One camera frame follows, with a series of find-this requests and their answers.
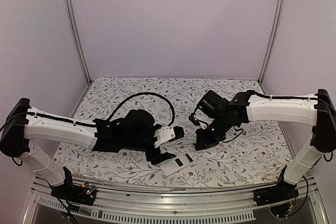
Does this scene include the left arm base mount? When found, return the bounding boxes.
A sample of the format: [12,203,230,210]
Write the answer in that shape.
[51,167,97,206]

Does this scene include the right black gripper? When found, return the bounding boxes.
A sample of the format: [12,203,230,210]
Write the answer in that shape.
[195,113,231,151]

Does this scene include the front aluminium rail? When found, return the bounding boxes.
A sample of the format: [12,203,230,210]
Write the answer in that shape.
[23,176,329,224]

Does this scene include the right aluminium frame post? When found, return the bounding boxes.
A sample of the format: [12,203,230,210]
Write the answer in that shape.
[258,0,285,86]

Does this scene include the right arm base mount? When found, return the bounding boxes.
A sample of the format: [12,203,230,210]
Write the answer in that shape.
[253,178,299,219]

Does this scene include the floral patterned table mat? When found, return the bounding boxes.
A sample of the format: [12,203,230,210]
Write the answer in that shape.
[53,78,292,188]

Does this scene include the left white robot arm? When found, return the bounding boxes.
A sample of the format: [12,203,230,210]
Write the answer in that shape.
[1,98,184,200]

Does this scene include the white remote control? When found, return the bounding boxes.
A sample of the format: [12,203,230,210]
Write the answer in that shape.
[160,153,195,177]

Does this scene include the purple battery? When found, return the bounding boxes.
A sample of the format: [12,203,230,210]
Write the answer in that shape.
[184,153,193,163]

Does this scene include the aluminium frame post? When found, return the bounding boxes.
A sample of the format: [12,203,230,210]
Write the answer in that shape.
[258,0,285,86]
[64,0,92,84]

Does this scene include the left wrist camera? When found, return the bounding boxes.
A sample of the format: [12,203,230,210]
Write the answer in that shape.
[154,126,184,148]

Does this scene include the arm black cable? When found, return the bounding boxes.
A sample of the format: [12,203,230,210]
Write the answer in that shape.
[223,126,245,143]
[109,92,176,127]

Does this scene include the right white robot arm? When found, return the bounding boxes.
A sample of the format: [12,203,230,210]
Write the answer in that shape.
[189,89,335,201]

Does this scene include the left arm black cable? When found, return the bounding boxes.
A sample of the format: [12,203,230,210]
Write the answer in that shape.
[109,92,176,127]

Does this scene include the left aluminium frame post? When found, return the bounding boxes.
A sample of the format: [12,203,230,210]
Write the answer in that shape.
[64,0,92,84]

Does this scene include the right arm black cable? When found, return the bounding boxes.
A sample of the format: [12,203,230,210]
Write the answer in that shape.
[223,126,245,143]

